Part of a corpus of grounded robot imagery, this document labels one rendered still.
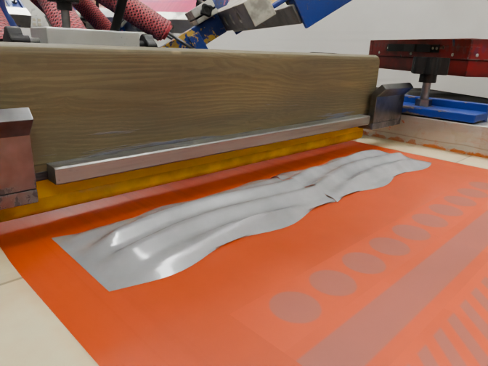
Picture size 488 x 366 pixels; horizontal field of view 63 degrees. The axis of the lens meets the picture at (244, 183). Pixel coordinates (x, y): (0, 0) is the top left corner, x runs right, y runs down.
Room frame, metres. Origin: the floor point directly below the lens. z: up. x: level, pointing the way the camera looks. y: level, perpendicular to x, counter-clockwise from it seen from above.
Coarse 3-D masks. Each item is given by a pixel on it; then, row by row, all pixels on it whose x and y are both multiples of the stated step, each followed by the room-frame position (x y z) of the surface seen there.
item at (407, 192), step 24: (336, 144) 0.48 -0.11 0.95; (360, 144) 0.49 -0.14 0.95; (240, 168) 0.36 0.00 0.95; (264, 168) 0.36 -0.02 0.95; (288, 168) 0.36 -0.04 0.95; (432, 168) 0.39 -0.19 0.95; (456, 168) 0.39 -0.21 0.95; (480, 168) 0.39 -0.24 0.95; (360, 192) 0.30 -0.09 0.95; (384, 192) 0.31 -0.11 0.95; (408, 192) 0.31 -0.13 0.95; (432, 192) 0.31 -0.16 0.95; (384, 216) 0.26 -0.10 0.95
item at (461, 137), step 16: (384, 128) 0.53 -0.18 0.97; (400, 128) 0.51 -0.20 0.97; (416, 128) 0.50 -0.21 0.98; (432, 128) 0.48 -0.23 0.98; (448, 128) 0.47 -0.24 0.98; (464, 128) 0.46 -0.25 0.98; (480, 128) 0.45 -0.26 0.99; (416, 144) 0.50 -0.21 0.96; (432, 144) 0.48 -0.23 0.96; (448, 144) 0.47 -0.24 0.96; (464, 144) 0.46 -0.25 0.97; (480, 144) 0.45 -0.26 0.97
